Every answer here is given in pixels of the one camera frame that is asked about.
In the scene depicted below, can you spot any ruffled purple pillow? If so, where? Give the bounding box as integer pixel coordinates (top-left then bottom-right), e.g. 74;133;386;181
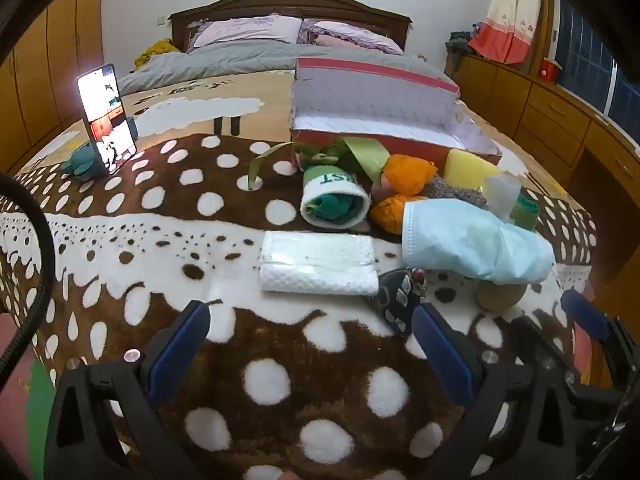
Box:
297;20;405;56

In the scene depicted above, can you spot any grey duvet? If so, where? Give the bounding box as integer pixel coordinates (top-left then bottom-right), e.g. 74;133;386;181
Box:
117;42;453;96

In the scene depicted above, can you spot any colourful foam floor mat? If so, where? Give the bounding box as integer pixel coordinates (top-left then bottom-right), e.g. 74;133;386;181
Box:
0;312;58;480

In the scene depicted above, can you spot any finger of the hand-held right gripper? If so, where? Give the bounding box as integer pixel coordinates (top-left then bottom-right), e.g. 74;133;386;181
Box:
560;289;640;392
511;316;581;406

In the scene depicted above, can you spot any red cardboard box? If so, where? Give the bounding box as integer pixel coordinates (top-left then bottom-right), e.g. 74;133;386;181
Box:
290;56;503;168

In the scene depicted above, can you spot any dark wooden headboard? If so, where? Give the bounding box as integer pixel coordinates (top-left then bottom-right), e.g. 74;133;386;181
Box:
169;0;413;56

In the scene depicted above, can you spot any white green sock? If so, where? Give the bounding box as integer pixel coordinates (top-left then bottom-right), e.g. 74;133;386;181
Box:
510;195;539;232
300;164;372;231

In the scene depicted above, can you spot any yellow cloth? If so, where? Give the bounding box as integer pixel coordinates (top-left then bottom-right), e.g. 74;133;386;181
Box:
134;39;181;68

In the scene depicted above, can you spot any tan makeup sponge ball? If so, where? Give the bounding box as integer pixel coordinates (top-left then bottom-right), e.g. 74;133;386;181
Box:
475;280;528;313

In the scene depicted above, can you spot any wooden dresser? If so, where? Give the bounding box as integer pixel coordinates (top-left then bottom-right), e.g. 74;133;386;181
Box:
455;52;640;311

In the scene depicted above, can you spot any smartphone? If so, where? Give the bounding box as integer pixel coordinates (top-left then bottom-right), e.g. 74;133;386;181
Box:
76;63;138;176

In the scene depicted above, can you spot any dark clothes pile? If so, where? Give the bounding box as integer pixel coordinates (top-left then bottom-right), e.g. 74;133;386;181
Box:
444;30;473;68

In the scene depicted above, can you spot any beige printed blanket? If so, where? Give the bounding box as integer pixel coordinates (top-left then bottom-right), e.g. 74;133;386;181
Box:
15;67;526;176

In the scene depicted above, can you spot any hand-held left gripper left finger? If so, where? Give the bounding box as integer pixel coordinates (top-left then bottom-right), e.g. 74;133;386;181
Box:
45;300;213;480

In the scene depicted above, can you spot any yellow sponge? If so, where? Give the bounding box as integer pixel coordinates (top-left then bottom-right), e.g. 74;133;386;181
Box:
444;149;502;191

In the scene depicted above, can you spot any window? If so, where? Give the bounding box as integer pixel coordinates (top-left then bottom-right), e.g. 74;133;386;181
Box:
555;0;640;121

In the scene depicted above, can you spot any wooden wardrobe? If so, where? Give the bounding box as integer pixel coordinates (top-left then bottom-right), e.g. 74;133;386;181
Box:
0;0;106;173

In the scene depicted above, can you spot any green ribbon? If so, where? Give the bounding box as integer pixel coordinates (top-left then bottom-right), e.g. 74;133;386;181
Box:
247;137;391;191

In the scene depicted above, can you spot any orange cloth bundle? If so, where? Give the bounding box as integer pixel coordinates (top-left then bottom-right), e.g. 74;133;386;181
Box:
370;154;438;236

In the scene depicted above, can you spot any blue face mask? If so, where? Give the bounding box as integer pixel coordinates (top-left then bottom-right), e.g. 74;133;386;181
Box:
401;199;553;283

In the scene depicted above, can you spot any dark patterned pouch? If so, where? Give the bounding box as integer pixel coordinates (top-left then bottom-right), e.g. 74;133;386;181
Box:
372;267;428;338

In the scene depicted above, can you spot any cream and red curtain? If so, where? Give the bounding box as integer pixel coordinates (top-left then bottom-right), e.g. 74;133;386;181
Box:
467;0;543;66

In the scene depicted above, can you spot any black cable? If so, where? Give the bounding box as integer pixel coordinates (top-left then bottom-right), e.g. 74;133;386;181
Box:
0;172;56;386

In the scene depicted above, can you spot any plain purple pillow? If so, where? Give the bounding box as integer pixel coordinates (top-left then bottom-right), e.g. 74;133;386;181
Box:
186;15;303;53

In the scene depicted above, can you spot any brown spotted blanket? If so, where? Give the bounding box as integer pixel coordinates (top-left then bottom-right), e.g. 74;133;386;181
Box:
0;132;601;480

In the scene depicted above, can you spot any pink makeup sponge ball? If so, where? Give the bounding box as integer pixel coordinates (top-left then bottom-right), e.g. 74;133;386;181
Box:
371;172;396;201

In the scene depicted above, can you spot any teal phone stand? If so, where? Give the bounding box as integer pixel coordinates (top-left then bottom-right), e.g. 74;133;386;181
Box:
61;117;141;181

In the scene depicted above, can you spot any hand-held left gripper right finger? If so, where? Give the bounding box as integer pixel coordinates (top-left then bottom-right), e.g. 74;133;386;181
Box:
411;304;577;480

